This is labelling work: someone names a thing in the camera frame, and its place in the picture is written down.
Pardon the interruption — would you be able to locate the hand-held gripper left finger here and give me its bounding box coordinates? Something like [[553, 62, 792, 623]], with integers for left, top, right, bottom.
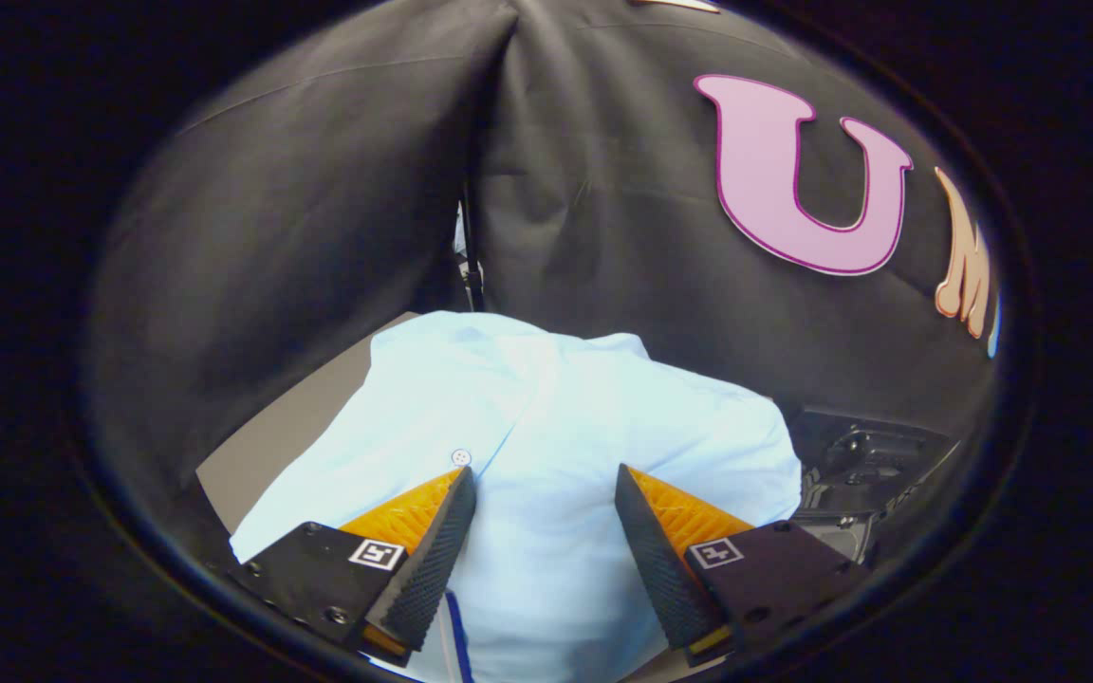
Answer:
[[229, 467, 478, 665]]

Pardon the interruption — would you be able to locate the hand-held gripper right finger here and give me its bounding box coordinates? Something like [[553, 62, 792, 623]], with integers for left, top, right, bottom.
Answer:
[[615, 465, 875, 665]]

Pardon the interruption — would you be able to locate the light blue shirt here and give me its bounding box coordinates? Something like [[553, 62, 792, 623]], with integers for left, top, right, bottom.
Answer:
[[229, 311, 804, 683]]

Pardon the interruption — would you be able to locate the black stand pole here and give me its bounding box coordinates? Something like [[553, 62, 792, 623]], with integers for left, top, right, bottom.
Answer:
[[454, 185, 488, 314]]

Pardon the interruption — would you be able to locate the black backdrop cloth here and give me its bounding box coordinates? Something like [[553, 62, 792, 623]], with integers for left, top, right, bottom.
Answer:
[[82, 0, 1003, 532]]

